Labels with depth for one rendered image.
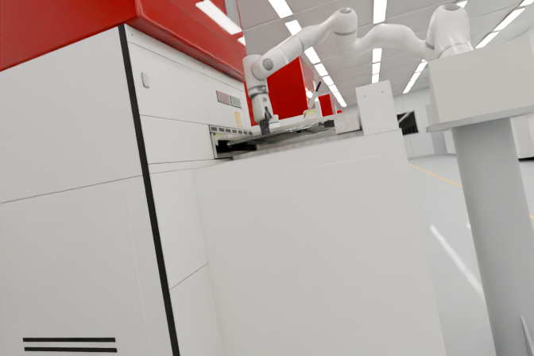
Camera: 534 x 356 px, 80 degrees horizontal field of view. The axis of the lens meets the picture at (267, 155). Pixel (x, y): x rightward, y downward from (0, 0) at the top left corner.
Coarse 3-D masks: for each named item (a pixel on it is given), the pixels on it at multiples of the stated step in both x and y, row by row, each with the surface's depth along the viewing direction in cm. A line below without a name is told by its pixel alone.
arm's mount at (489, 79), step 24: (480, 48) 93; (504, 48) 91; (528, 48) 89; (432, 72) 98; (456, 72) 95; (480, 72) 93; (504, 72) 91; (528, 72) 89; (432, 96) 102; (456, 96) 96; (480, 96) 93; (504, 96) 91; (528, 96) 89; (432, 120) 111
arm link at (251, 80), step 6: (246, 60) 127; (252, 60) 126; (246, 66) 127; (246, 72) 128; (252, 72) 124; (246, 78) 128; (252, 78) 126; (246, 84) 129; (252, 84) 126; (258, 84) 126; (264, 84) 127
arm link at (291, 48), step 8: (288, 40) 137; (296, 40) 137; (272, 48) 125; (280, 48) 127; (288, 48) 135; (296, 48) 137; (264, 56) 121; (272, 56) 122; (280, 56) 124; (288, 56) 135; (296, 56) 140; (256, 64) 121; (264, 64) 120; (272, 64) 121; (280, 64) 124; (256, 72) 122; (264, 72) 120; (272, 72) 122
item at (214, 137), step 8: (216, 136) 119; (224, 136) 125; (232, 136) 133; (240, 136) 141; (248, 136) 150; (216, 144) 118; (216, 152) 116; (224, 152) 123; (232, 152) 130; (240, 152) 138; (248, 152) 146
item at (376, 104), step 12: (372, 84) 89; (384, 84) 88; (360, 96) 90; (372, 96) 89; (384, 96) 88; (360, 108) 90; (372, 108) 89; (384, 108) 88; (372, 120) 89; (384, 120) 88; (396, 120) 88; (372, 132) 90
